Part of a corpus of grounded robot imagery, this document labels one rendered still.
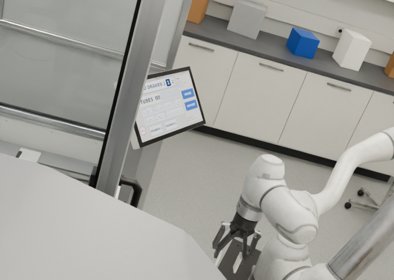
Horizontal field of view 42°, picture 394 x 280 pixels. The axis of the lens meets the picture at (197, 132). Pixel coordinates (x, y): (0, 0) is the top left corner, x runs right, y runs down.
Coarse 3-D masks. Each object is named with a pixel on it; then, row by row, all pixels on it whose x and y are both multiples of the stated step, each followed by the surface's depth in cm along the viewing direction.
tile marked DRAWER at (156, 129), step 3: (159, 123) 239; (150, 126) 234; (153, 126) 235; (156, 126) 237; (159, 126) 239; (150, 129) 234; (153, 129) 235; (156, 129) 237; (159, 129) 238; (162, 129) 240; (150, 132) 233; (153, 132) 235; (156, 132) 236; (159, 132) 238; (162, 132) 240; (153, 135) 234
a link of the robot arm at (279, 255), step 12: (276, 240) 184; (264, 252) 187; (276, 252) 182; (288, 252) 180; (300, 252) 181; (264, 264) 186; (276, 264) 182; (288, 264) 180; (300, 264) 180; (264, 276) 187; (276, 276) 181
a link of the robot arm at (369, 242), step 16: (384, 208) 166; (368, 224) 168; (384, 224) 164; (352, 240) 170; (368, 240) 166; (384, 240) 165; (336, 256) 172; (352, 256) 167; (368, 256) 166; (304, 272) 176; (320, 272) 170; (336, 272) 169; (352, 272) 168
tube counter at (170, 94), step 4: (176, 88) 254; (160, 92) 243; (164, 92) 246; (168, 92) 248; (172, 92) 250; (176, 92) 253; (156, 96) 241; (160, 96) 243; (164, 96) 245; (168, 96) 248; (172, 96) 250; (176, 96) 252; (156, 100) 240; (160, 100) 242; (164, 100) 245
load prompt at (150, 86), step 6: (162, 78) 247; (168, 78) 250; (174, 78) 253; (150, 84) 239; (156, 84) 242; (162, 84) 246; (168, 84) 249; (174, 84) 253; (144, 90) 235; (150, 90) 238; (156, 90) 241
